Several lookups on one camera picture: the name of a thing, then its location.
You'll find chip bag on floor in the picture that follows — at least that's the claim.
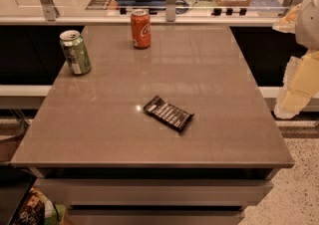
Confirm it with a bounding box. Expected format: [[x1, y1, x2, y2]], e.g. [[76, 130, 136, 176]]
[[13, 187, 53, 225]]

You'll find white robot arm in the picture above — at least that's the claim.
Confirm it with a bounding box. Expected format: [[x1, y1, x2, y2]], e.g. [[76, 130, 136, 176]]
[[272, 0, 319, 119]]

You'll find grey table drawer cabinet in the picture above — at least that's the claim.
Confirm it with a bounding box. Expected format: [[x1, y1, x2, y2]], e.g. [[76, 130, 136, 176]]
[[36, 178, 273, 225]]

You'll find green soda can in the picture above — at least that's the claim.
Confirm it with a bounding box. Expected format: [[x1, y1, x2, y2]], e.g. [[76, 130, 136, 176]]
[[60, 30, 91, 75]]

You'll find orange coke can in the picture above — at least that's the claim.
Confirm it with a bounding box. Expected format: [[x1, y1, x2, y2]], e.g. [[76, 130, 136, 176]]
[[131, 9, 151, 49]]

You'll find black snack bar wrapper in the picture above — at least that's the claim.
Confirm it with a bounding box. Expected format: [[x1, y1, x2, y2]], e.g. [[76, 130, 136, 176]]
[[144, 96, 193, 132]]

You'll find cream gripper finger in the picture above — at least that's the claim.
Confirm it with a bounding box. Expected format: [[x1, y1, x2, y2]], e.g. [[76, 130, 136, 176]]
[[274, 50, 319, 119], [272, 4, 301, 34]]

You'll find black bin lower left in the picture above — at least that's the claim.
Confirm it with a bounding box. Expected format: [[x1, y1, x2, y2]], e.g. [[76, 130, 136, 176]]
[[0, 167, 36, 225]]

